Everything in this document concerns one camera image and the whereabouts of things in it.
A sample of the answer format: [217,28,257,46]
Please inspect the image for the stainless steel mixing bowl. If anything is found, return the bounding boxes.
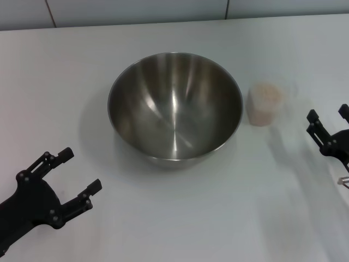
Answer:
[107,51,244,169]

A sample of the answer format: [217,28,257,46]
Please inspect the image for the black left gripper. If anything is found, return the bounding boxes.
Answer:
[0,147,103,248]

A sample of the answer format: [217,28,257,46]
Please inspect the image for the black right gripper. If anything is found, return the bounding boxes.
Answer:
[306,103,349,174]

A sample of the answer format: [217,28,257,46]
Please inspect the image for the white rice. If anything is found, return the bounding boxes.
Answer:
[247,83,286,126]

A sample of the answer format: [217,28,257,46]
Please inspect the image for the clear plastic measuring cup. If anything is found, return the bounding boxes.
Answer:
[246,81,299,127]

